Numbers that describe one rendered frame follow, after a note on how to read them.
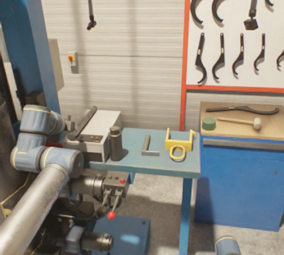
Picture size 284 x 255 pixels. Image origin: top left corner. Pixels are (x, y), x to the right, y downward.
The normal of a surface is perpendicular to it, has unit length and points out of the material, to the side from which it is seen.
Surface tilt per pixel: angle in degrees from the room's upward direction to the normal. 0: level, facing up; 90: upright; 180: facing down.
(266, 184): 90
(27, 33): 90
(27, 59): 90
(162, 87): 90
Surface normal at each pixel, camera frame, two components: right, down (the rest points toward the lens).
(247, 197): -0.18, 0.44
